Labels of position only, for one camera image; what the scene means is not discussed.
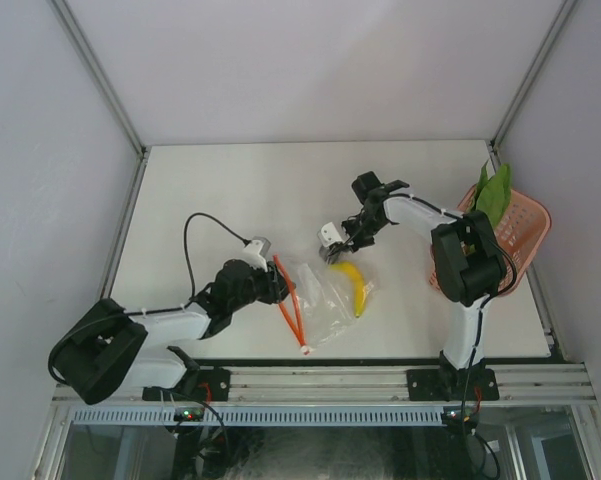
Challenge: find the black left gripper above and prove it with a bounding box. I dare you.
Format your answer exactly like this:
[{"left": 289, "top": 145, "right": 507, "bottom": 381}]
[{"left": 228, "top": 258, "right": 295, "bottom": 313}]

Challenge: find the clear zip top bag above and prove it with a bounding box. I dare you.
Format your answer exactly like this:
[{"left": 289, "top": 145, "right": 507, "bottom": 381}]
[{"left": 273, "top": 254, "right": 380, "bottom": 356}]

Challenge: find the green fake leafy vegetable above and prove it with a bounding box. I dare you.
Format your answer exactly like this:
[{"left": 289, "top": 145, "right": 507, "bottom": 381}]
[{"left": 469, "top": 163, "right": 512, "bottom": 228}]

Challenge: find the dark fake avocado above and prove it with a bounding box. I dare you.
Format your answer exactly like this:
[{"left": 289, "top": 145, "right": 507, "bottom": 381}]
[{"left": 319, "top": 245, "right": 340, "bottom": 265}]

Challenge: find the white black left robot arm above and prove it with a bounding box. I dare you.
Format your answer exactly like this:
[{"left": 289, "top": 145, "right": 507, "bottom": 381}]
[{"left": 47, "top": 259, "right": 294, "bottom": 405}]

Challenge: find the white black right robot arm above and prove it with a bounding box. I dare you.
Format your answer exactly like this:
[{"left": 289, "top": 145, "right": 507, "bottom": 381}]
[{"left": 318, "top": 171, "right": 513, "bottom": 399}]

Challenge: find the yellow fake banana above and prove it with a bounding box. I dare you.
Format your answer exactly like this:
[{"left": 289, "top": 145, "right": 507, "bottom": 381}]
[{"left": 330, "top": 261, "right": 367, "bottom": 318}]

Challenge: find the pink plastic basket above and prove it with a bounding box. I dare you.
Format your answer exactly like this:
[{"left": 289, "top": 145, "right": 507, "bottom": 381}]
[{"left": 426, "top": 183, "right": 553, "bottom": 296}]

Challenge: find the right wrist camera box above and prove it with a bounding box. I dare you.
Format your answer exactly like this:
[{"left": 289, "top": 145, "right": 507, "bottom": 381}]
[{"left": 318, "top": 222, "right": 344, "bottom": 248}]

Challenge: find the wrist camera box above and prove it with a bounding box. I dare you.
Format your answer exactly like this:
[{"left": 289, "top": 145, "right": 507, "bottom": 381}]
[
  {"left": 241, "top": 237, "right": 271, "bottom": 272},
  {"left": 318, "top": 222, "right": 344, "bottom": 248}
]

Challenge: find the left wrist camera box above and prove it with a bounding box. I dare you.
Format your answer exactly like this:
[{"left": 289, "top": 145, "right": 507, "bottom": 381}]
[{"left": 241, "top": 237, "right": 271, "bottom": 272}]

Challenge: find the aluminium mounting rail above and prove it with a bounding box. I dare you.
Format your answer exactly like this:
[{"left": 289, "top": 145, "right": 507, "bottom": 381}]
[{"left": 52, "top": 362, "right": 597, "bottom": 404}]

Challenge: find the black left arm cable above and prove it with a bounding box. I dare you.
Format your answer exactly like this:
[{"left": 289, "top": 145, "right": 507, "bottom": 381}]
[{"left": 47, "top": 213, "right": 254, "bottom": 386}]

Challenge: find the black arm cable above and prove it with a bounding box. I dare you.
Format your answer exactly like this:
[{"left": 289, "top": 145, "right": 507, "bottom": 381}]
[
  {"left": 47, "top": 213, "right": 254, "bottom": 386},
  {"left": 409, "top": 194, "right": 519, "bottom": 401}
]

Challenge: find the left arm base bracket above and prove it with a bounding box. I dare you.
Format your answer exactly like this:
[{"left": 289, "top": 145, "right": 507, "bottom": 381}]
[{"left": 142, "top": 346, "right": 231, "bottom": 403}]

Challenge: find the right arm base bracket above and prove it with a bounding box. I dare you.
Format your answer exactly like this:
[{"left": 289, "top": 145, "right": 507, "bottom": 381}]
[{"left": 406, "top": 366, "right": 500, "bottom": 402}]

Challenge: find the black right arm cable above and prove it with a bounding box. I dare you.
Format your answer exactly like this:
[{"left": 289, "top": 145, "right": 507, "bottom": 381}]
[{"left": 409, "top": 194, "right": 519, "bottom": 401}]

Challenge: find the perforated cable tray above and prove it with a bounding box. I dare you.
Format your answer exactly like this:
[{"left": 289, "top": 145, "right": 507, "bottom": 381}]
[{"left": 71, "top": 405, "right": 445, "bottom": 427}]

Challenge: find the aluminium frame post right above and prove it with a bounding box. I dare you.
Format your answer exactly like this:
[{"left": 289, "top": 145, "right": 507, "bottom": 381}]
[{"left": 488, "top": 0, "right": 580, "bottom": 156}]

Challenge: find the aluminium frame post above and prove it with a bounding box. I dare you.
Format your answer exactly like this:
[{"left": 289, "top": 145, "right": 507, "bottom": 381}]
[
  {"left": 47, "top": 0, "right": 146, "bottom": 158},
  {"left": 488, "top": 0, "right": 580, "bottom": 156}
]

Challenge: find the aluminium frame post left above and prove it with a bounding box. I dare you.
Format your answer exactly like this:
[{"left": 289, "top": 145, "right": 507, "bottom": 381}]
[{"left": 47, "top": 0, "right": 146, "bottom": 158}]

